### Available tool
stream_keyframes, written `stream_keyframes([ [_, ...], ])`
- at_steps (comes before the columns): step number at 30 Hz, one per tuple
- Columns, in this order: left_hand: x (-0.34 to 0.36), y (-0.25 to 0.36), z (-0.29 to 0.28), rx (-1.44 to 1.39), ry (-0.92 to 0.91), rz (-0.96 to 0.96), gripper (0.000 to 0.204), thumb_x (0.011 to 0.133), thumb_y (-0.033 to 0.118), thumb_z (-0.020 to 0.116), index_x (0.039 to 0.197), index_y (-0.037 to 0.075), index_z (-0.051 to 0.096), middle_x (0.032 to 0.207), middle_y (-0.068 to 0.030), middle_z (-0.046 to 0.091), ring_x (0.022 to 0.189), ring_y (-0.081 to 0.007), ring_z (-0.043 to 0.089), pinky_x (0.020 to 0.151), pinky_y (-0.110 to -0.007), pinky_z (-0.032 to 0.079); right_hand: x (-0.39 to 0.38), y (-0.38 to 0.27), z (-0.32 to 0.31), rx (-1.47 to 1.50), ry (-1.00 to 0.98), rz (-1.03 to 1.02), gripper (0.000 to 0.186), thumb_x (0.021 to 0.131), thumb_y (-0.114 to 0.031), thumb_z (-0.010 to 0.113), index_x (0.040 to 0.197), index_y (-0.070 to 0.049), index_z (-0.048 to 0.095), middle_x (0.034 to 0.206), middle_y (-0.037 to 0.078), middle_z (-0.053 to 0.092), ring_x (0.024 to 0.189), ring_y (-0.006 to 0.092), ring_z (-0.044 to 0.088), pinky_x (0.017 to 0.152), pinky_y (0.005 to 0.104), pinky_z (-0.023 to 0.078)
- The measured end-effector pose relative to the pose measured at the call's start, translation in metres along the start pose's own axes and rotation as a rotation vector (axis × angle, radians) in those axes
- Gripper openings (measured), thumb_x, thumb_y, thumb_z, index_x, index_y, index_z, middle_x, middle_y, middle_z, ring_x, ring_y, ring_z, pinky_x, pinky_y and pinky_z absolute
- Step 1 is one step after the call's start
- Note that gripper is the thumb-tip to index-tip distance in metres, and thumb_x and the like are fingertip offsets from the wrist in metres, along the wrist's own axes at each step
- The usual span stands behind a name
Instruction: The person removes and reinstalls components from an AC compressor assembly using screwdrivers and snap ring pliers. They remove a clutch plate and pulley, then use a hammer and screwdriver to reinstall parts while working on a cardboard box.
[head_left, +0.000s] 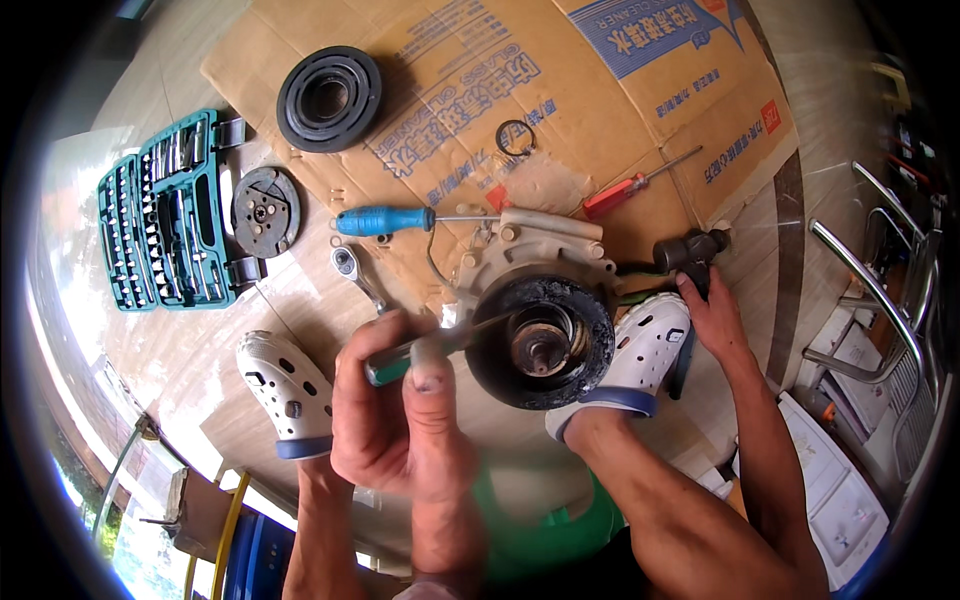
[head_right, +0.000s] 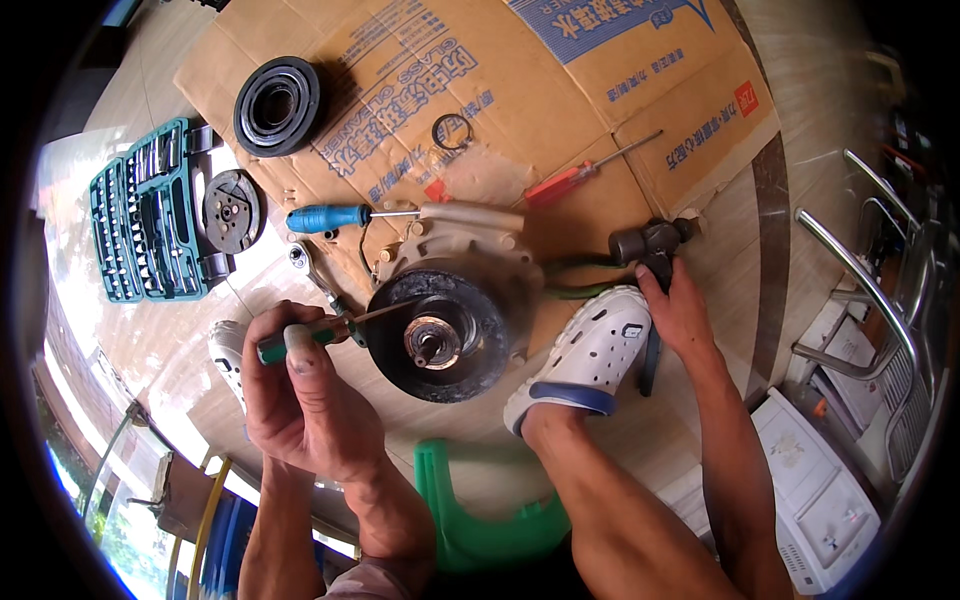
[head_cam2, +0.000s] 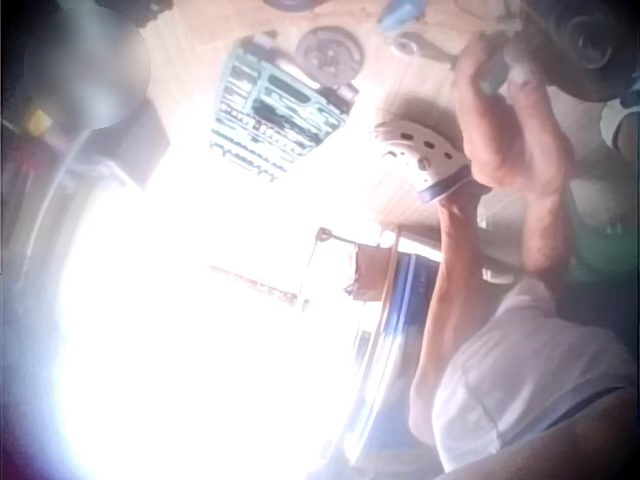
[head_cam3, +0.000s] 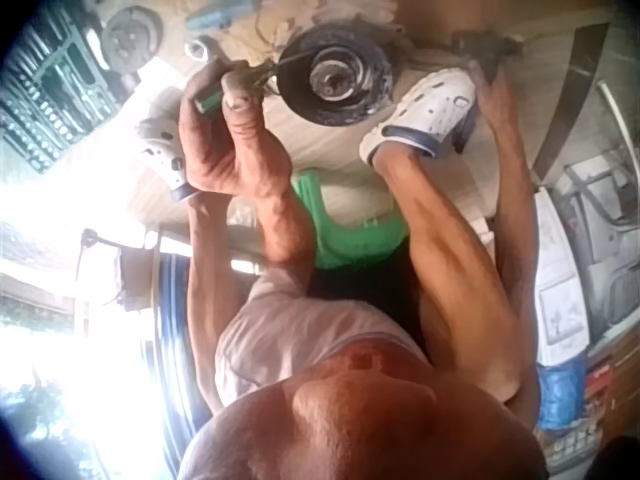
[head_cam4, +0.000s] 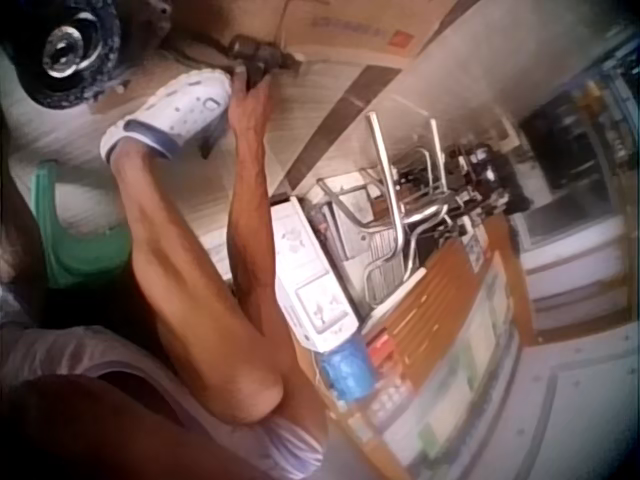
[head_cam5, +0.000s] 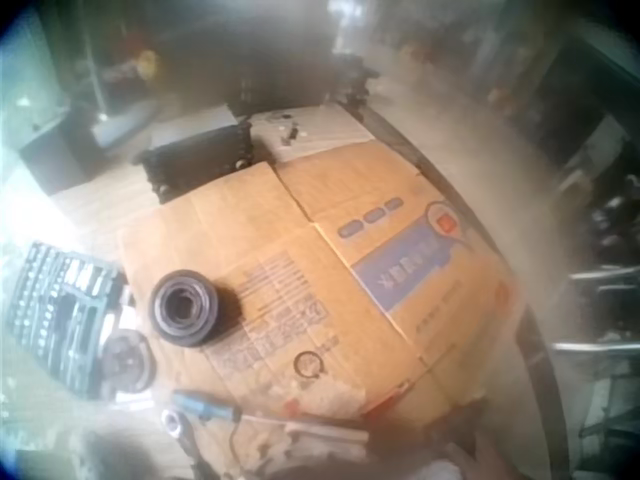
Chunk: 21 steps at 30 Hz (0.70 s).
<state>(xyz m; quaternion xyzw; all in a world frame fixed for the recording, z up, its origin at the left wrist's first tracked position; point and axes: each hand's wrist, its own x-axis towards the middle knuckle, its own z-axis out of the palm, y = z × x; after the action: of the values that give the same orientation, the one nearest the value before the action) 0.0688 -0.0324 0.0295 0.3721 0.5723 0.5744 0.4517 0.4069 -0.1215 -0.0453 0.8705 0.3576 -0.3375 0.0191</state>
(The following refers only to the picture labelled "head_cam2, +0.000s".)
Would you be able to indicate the red patterned strip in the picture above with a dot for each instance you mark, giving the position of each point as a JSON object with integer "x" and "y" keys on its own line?
{"x": 255, "y": 285}

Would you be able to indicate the round grey metal disc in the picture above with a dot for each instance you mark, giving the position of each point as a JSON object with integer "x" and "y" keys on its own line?
{"x": 327, "y": 50}

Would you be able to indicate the blue flat boxes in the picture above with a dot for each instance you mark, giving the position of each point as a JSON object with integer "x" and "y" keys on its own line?
{"x": 400, "y": 310}

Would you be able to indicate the dark round part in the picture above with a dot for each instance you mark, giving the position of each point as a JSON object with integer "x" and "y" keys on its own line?
{"x": 286, "y": 3}

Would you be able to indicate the green plastic tub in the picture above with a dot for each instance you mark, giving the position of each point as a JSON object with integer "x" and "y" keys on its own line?
{"x": 597, "y": 250}

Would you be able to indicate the thin metal rod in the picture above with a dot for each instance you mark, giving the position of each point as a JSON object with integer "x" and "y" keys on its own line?
{"x": 325, "y": 235}

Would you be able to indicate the grey metal engine part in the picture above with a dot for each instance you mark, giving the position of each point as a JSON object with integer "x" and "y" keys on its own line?
{"x": 585, "y": 40}

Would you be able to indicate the white navy clog shoe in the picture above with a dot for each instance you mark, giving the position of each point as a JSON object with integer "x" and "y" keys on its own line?
{"x": 620, "y": 125}

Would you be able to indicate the brown cardboard box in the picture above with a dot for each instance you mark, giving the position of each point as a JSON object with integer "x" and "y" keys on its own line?
{"x": 370, "y": 270}

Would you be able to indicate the blue plastic object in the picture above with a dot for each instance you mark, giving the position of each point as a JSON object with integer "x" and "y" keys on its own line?
{"x": 400, "y": 15}

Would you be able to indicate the person's left hand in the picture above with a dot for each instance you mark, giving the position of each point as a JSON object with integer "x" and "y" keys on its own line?
{"x": 475, "y": 62}

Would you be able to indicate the teal socket tool case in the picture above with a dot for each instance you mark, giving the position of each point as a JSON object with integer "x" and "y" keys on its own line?
{"x": 280, "y": 110}

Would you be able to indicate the yellow small object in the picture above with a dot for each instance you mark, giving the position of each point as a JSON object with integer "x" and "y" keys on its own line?
{"x": 37, "y": 120}

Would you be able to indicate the grey metal bracket part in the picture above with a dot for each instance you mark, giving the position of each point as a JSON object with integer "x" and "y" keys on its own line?
{"x": 417, "y": 47}

